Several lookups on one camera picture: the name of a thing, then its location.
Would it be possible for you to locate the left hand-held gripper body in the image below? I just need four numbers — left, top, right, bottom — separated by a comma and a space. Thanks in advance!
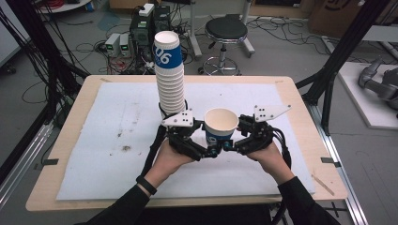
161, 108, 207, 162

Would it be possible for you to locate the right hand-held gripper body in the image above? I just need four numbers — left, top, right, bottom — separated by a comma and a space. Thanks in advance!
234, 104, 292, 156

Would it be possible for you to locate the blue white paper cup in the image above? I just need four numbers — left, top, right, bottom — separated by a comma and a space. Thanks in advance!
204, 107, 239, 149

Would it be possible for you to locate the stack of paper cups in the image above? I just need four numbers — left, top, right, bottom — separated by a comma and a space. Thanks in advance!
153, 30, 187, 118

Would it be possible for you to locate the person's right hand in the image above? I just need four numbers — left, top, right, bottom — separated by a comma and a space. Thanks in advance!
245, 142, 296, 186

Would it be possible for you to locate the person's left hand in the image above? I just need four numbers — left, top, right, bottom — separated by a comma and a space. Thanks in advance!
144, 139, 195, 188

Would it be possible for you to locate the white foam mat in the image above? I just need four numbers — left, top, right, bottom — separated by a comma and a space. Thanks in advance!
55, 82, 316, 201

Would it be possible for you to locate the black wristband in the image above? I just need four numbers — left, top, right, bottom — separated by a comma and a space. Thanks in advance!
135, 175, 158, 195

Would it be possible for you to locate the dark tape strip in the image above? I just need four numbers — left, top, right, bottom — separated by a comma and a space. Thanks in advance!
41, 157, 60, 167
320, 157, 342, 168

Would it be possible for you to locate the black computer tower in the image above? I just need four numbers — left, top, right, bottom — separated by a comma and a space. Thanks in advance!
130, 10, 156, 60

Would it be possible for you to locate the grey power supply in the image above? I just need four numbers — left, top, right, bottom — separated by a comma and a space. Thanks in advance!
104, 32, 121, 57
118, 33, 131, 57

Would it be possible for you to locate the black round stool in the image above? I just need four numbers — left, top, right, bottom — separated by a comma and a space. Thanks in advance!
202, 17, 256, 76

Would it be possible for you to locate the white platform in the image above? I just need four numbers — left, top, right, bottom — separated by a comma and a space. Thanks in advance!
337, 60, 398, 130

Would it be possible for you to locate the white box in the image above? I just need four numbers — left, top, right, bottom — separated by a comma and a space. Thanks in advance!
138, 3, 156, 17

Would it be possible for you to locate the cardboard box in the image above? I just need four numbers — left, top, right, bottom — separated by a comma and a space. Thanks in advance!
308, 0, 367, 38

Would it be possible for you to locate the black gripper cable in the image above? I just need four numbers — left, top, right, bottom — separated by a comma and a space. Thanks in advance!
140, 125, 168, 177
271, 127, 293, 225

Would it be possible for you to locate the aluminium rail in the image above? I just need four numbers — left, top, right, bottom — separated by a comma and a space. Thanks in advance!
308, 102, 370, 225
0, 121, 54, 207

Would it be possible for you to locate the black frame post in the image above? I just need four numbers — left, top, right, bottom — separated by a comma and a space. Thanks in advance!
295, 0, 398, 135
0, 0, 90, 126

